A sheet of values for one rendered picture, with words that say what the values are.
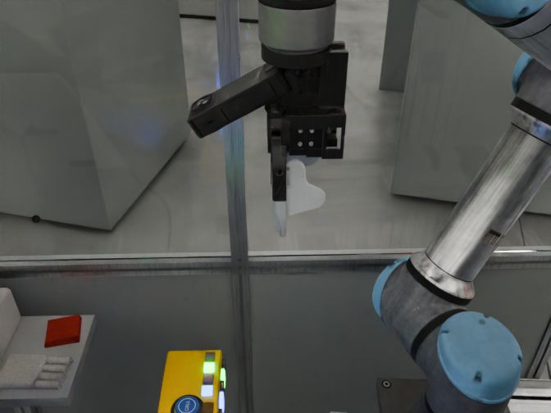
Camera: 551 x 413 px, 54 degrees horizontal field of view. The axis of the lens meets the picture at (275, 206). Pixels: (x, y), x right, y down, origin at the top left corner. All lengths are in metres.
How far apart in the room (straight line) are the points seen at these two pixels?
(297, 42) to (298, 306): 0.99
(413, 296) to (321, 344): 0.70
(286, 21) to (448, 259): 0.48
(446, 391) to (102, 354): 1.03
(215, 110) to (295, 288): 0.88
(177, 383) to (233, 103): 0.57
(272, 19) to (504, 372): 0.55
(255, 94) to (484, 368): 0.49
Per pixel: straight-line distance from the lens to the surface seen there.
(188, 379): 0.99
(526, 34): 0.52
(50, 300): 1.49
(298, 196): 0.59
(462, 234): 0.85
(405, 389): 1.04
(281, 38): 0.53
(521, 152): 0.83
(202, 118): 0.57
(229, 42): 1.05
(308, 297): 1.40
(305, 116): 0.56
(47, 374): 1.33
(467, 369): 0.80
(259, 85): 0.55
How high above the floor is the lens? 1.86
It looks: 35 degrees down
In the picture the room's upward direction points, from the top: straight up
